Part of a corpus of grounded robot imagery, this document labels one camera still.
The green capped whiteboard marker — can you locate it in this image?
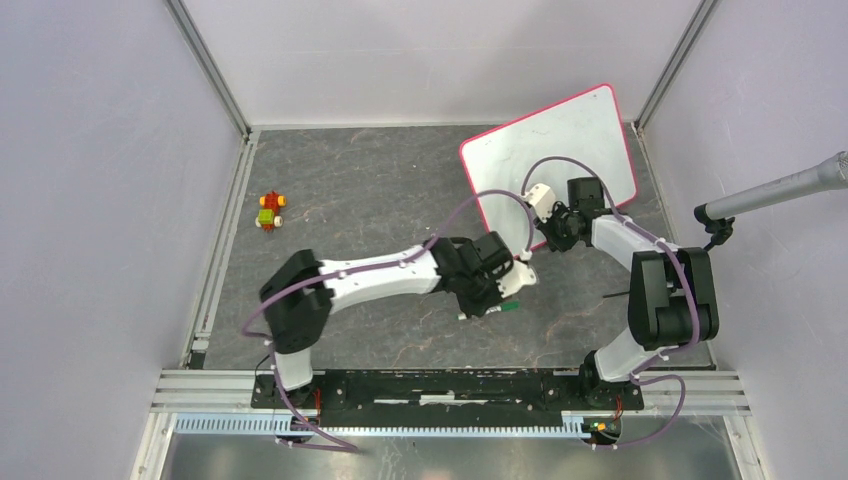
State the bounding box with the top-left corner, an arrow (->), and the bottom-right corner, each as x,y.
457,301 -> 520,321

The pink framed whiteboard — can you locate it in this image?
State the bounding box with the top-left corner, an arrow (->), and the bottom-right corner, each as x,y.
458,83 -> 640,254

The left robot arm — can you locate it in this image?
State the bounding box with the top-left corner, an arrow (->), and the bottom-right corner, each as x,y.
259,232 -> 538,408

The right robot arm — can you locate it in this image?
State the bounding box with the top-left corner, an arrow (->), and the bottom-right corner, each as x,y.
525,177 -> 720,408

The black microphone tripod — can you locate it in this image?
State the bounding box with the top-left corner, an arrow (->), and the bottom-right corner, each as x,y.
591,214 -> 734,307

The colourful toy block car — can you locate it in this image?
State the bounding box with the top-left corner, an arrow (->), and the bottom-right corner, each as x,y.
255,191 -> 287,232

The grey microphone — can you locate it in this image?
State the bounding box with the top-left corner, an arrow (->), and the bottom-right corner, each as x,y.
693,151 -> 847,224

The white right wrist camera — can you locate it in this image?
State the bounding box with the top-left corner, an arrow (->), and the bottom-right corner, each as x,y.
522,183 -> 557,223

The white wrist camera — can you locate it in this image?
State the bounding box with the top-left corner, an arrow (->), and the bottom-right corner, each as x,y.
497,250 -> 539,299
522,183 -> 557,223

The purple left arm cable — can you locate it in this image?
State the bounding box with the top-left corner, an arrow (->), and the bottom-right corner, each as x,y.
241,189 -> 537,456

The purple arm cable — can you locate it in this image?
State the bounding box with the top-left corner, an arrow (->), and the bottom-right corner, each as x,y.
520,156 -> 702,453
241,189 -> 537,456

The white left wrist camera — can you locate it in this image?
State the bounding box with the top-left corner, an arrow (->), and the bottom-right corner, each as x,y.
497,250 -> 539,299

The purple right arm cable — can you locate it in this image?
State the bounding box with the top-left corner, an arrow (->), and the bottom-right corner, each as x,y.
520,156 -> 702,453

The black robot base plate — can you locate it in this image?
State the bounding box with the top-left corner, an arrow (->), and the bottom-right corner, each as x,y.
251,368 -> 644,428

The white slotted cable duct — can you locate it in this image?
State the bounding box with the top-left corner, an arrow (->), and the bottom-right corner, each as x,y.
174,413 -> 589,439

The aluminium front frame rail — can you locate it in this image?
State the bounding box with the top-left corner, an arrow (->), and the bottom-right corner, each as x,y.
151,370 -> 752,417

